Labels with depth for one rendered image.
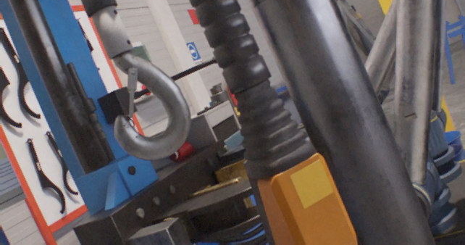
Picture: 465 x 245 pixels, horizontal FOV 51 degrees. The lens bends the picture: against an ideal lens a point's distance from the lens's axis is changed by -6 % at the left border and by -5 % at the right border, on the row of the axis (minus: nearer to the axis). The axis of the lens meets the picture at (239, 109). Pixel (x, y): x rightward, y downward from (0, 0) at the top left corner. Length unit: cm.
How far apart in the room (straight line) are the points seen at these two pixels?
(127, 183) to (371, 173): 67
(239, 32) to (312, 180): 16
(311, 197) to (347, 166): 83
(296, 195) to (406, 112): 135
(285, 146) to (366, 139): 84
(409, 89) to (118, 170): 99
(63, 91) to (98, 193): 32
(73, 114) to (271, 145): 114
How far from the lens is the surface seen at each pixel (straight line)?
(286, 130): 49
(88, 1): 60
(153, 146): 58
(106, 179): 151
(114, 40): 59
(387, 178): 135
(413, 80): 179
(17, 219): 344
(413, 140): 185
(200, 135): 190
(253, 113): 49
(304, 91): 131
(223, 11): 49
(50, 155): 372
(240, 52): 49
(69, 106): 158
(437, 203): 217
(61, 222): 361
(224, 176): 176
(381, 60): 203
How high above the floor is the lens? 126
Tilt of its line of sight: 3 degrees down
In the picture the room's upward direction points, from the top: 24 degrees counter-clockwise
